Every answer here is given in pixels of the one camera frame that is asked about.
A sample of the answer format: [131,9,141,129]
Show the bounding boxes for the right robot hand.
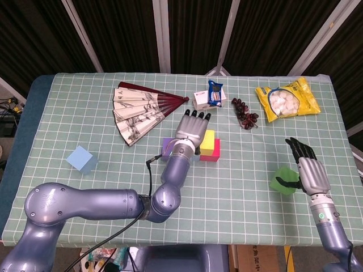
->
[275,137,331,197]

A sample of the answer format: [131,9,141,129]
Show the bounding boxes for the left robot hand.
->
[175,109,212,156]

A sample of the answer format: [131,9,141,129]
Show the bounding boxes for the yellow foam cube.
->
[200,129,216,156]

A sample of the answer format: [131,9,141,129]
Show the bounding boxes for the green foam cube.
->
[269,165,301,196]

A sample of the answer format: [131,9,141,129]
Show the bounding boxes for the purple foam cube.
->
[161,138,179,162]

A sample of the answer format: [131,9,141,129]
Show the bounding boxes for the pink foam cube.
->
[199,138,222,163]

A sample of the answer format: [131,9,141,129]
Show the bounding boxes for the white cardboard product box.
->
[192,90,227,113]

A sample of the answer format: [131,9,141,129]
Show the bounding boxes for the blue cookie packet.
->
[208,79,224,109]

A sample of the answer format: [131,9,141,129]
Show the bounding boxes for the dark red grape bunch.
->
[231,97,259,130]

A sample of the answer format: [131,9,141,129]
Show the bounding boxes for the painted paper folding fan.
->
[112,81,190,148]

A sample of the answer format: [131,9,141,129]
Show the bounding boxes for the yellow marshmallow bag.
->
[254,76,321,123]

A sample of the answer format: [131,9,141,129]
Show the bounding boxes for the yellow vertical bar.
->
[284,245,293,272]

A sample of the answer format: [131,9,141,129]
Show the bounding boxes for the green checked tablecloth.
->
[2,73,362,247]

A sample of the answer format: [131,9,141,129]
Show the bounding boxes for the brown cardboard box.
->
[235,245,280,272]

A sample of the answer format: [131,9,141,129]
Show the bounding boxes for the dark brown curtain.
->
[0,0,363,137]

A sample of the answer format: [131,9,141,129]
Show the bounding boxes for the blue-grey robot torso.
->
[136,245,229,272]

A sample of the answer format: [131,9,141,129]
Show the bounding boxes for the colourful printed packaging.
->
[79,246,128,271]

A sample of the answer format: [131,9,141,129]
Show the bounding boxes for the white frame bar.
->
[346,123,363,137]
[0,76,28,104]

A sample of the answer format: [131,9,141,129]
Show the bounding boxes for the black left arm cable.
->
[64,155,161,272]

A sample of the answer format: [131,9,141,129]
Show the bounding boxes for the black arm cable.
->
[346,242,356,272]
[64,155,161,272]

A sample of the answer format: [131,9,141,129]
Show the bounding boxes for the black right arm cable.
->
[346,242,356,272]

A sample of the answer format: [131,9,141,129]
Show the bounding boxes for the white frame post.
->
[204,0,242,77]
[61,0,104,73]
[288,0,358,77]
[151,0,172,73]

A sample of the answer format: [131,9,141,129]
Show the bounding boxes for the tangled floor cables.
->
[0,97,25,114]

